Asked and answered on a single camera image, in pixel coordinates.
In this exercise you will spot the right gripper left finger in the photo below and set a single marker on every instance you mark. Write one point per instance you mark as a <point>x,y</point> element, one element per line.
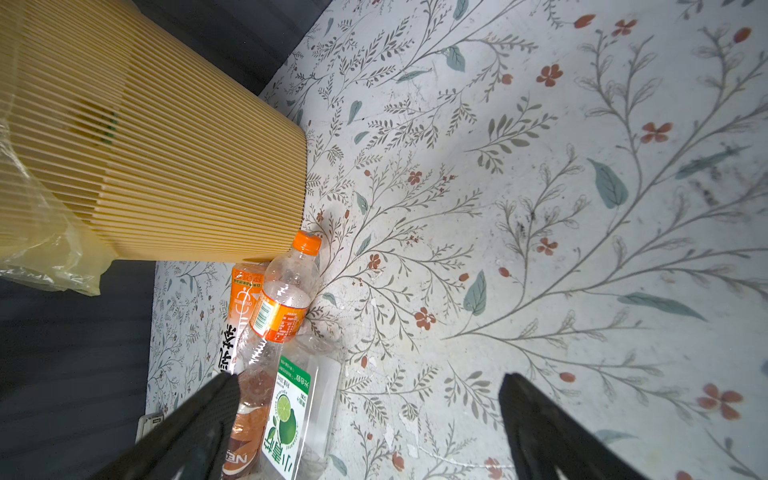
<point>189,444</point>

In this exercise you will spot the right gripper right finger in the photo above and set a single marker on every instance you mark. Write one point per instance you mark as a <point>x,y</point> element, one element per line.
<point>546,443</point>

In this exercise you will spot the yellow plastic bin liner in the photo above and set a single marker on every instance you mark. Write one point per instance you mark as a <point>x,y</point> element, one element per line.
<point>43,244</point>

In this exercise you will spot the yellow ribbed waste bin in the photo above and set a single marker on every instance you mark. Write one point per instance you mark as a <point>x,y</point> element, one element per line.
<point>156,151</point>

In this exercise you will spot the white black device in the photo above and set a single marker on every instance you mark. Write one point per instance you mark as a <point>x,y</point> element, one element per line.
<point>147,423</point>

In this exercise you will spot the upper brown Nescafe bottle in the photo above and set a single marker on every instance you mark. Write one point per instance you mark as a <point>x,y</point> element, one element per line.
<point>256,368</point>

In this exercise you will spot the lime label clear bottle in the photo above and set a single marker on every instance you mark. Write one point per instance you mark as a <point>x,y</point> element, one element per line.
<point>298,433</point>

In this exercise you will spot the orange white label bottle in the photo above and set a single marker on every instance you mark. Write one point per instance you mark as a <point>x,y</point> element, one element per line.
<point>247,280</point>

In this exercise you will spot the clear bottle orange cap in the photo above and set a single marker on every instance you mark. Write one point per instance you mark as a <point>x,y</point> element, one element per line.
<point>291,284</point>

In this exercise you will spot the floral table mat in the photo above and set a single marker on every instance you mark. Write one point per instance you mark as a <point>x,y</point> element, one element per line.
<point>575,191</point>

